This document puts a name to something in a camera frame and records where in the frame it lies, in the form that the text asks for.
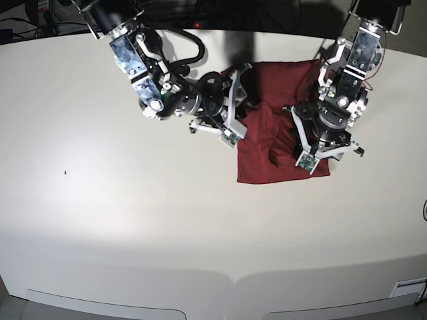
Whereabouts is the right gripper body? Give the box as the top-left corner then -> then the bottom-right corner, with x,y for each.
189,63 -> 252,139

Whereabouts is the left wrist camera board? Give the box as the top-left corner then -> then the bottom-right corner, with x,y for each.
295,151 -> 320,175

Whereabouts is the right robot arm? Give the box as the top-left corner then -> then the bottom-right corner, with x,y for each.
76,1 -> 252,148

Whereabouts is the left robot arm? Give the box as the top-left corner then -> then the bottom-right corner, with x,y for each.
284,1 -> 411,174

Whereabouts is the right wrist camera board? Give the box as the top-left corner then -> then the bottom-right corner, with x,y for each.
219,129 -> 243,149

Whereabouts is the dark red long-sleeve shirt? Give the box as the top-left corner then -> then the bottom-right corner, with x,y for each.
237,60 -> 330,185

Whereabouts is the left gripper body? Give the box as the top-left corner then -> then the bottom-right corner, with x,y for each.
282,105 -> 364,175

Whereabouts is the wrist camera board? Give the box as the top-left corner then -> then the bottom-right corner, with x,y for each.
295,151 -> 320,175
219,129 -> 243,149

